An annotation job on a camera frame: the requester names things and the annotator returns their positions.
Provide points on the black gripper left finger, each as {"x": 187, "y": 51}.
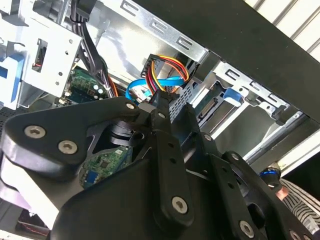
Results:
{"x": 62, "y": 125}

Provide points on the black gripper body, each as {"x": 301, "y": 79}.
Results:
{"x": 112, "y": 212}

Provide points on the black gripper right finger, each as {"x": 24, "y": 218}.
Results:
{"x": 225, "y": 180}

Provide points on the hard disk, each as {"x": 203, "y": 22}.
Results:
{"x": 232, "y": 96}

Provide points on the person's hand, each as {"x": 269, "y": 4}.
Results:
{"x": 282, "y": 193}

